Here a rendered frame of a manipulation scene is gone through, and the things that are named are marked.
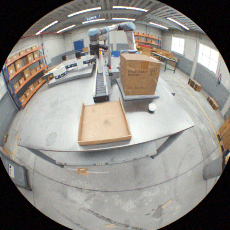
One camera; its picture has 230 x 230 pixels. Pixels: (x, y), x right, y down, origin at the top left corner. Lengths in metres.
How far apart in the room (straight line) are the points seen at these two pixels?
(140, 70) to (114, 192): 1.30
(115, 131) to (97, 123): 0.11
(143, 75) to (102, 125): 0.41
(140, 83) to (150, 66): 0.14
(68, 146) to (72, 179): 0.94
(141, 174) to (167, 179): 0.43
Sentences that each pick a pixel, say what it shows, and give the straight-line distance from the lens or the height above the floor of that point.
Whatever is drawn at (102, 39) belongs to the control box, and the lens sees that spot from 1.40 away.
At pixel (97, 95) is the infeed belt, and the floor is 0.88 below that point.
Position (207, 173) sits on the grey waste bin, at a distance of 1.95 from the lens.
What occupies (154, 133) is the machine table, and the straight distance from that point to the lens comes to 0.50.
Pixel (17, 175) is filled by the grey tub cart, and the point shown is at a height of 0.35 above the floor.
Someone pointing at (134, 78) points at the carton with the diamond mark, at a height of 0.99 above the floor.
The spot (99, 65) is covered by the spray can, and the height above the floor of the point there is 0.98.
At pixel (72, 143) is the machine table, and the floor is 0.83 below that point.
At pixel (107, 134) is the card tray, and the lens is 0.45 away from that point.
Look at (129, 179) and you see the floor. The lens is 1.23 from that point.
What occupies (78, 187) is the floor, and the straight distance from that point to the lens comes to 1.35.
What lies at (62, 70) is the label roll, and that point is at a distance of 1.30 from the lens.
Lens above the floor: 1.23
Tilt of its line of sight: 48 degrees down
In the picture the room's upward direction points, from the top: 3 degrees counter-clockwise
